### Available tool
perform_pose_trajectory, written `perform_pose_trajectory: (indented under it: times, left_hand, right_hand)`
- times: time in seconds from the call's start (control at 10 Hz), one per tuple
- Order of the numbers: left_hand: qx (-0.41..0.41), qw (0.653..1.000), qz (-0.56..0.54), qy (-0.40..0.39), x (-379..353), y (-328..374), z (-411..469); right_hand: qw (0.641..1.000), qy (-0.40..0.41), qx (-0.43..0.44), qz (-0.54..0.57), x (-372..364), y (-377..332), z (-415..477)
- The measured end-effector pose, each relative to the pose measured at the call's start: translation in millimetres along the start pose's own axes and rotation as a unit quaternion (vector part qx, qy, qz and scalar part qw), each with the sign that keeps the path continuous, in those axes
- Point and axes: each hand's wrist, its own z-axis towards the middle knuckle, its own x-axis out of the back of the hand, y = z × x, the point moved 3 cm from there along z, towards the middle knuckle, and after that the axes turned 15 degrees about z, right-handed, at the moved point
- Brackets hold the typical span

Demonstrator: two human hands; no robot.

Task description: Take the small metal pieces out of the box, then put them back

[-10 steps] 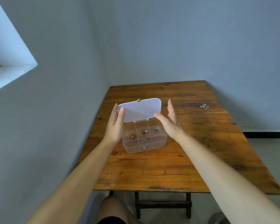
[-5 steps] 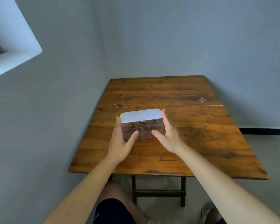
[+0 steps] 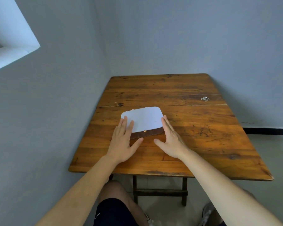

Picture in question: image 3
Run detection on person's right hand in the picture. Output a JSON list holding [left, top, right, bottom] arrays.
[[154, 115, 191, 160]]

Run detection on person's left hand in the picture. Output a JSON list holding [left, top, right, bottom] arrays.
[[106, 116, 144, 164]]

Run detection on person's left forearm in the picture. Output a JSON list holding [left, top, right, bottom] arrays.
[[35, 154, 119, 226]]

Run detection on person's right forearm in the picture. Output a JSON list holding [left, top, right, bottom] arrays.
[[179, 149, 283, 226]]

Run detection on brown leather piece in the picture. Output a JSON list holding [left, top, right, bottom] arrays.
[[130, 127, 164, 140]]

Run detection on person's left leg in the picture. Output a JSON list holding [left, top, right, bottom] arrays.
[[98, 180, 149, 226]]

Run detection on dark navy shorts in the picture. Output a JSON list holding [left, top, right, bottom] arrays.
[[93, 198, 139, 226]]

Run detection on grey left shoe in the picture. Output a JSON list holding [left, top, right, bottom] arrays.
[[144, 213, 156, 226]]

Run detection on grey shoe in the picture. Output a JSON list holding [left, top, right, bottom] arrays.
[[144, 213, 156, 226], [200, 202, 218, 226]]

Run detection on grey right shoe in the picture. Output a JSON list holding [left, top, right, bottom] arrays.
[[200, 202, 218, 226]]

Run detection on black baseboard strip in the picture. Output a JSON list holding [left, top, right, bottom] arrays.
[[242, 127, 283, 136]]

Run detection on white window recess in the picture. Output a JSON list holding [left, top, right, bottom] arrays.
[[0, 0, 41, 74]]

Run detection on dark wooden table frame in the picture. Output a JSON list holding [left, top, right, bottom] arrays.
[[108, 174, 188, 207]]

